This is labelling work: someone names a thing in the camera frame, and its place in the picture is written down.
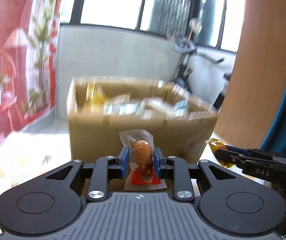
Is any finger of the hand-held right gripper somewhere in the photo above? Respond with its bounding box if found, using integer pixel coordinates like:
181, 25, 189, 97
215, 149, 246, 169
224, 145, 271, 157

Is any brown cardboard box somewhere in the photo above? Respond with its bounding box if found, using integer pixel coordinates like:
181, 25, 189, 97
67, 76, 220, 167

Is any yellow snack packet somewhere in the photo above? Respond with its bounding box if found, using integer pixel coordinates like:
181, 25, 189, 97
86, 82, 108, 106

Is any red room print backdrop cloth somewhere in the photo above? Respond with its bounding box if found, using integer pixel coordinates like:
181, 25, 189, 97
0, 0, 58, 160

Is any black exercise bike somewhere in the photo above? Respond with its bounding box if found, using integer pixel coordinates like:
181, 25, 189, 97
167, 34, 227, 110

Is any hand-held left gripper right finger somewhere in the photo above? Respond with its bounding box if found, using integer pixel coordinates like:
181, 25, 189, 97
154, 148, 236, 202

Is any black framed window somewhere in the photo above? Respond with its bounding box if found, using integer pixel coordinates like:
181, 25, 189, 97
60, 0, 245, 53

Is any white ball on stick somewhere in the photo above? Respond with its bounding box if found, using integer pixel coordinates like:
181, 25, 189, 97
189, 17, 203, 45

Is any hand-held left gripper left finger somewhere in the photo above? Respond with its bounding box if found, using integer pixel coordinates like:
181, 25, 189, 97
45, 147, 129, 202

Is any pile of snack packets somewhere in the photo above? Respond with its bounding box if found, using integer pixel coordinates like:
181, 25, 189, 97
103, 92, 191, 117

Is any clear sausage packet red label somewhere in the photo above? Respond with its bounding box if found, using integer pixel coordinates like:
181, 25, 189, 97
119, 129, 168, 191

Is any amber snack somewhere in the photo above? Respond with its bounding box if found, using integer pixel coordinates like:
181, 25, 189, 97
205, 138, 235, 168

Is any checkered floral tablecloth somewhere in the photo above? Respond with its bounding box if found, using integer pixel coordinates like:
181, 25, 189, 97
0, 130, 266, 230

